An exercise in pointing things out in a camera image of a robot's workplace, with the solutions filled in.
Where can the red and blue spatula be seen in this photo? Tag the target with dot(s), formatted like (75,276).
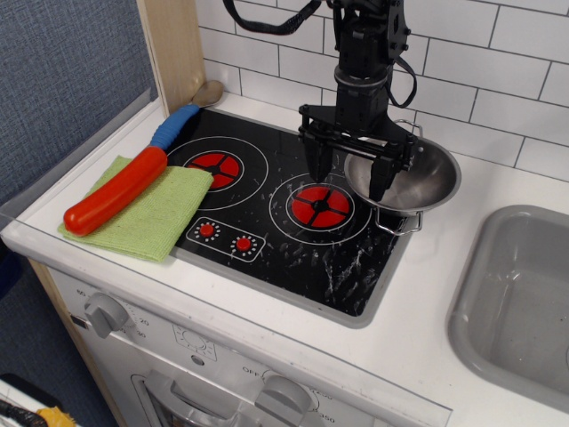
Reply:
(116,194)

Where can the grey oven knob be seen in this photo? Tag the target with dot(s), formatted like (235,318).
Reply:
(284,399)

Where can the small stainless steel pan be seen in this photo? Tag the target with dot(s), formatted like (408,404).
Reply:
(433,179)

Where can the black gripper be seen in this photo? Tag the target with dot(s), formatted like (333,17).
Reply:
(358,123)

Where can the black toy stove top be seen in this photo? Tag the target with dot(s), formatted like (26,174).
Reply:
(264,223)

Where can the grey timer knob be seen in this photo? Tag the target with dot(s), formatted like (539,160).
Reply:
(105,314)

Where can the green cloth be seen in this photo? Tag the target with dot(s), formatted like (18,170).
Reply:
(149,226)

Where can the grey sink basin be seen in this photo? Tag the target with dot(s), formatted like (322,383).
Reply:
(509,321)

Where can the white toy oven front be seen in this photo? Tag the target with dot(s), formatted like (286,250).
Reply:
(162,374)

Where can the beige wooden post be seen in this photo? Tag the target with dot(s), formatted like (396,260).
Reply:
(174,45)

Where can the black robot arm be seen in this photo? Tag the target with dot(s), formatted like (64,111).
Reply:
(370,38)

